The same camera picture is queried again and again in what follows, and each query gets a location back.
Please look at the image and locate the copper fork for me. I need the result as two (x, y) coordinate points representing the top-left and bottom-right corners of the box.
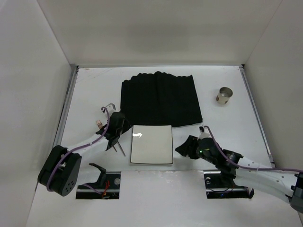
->
(96, 120), (103, 129)

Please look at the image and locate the silver knife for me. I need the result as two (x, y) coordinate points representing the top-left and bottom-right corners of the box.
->
(117, 141), (126, 157)

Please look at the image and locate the white square plate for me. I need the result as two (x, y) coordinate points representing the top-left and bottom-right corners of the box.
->
(130, 125), (173, 165)

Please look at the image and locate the black cloth placemat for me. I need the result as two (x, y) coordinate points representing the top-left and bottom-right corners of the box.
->
(120, 71), (203, 127)

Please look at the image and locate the metal cup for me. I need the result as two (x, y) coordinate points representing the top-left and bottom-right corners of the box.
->
(216, 87), (233, 105)

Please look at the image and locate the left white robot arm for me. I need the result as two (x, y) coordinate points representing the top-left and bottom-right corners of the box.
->
(37, 110), (132, 197)

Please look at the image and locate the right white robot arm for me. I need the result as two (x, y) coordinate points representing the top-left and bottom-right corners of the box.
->
(175, 135), (303, 213)

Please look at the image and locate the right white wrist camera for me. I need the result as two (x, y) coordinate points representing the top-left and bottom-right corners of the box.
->
(198, 126), (211, 140)

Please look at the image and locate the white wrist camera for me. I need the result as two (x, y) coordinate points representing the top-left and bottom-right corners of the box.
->
(101, 103), (116, 116)
(198, 126), (211, 140)

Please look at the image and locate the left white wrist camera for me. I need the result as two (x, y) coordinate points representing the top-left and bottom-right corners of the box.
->
(101, 103), (116, 116)

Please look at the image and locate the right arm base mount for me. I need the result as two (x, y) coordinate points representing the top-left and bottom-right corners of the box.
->
(203, 171), (254, 199)

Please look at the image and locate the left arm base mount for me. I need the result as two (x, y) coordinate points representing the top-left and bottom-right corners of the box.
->
(75, 163), (121, 200)

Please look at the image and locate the right aluminium frame rail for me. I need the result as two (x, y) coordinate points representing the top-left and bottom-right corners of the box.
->
(239, 64), (276, 167)

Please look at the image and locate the aluminium frame rail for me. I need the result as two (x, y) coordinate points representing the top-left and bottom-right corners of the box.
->
(239, 64), (276, 167)
(49, 64), (79, 155)

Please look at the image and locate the left aluminium frame rail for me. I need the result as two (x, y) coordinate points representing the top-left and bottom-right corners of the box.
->
(49, 64), (79, 155)

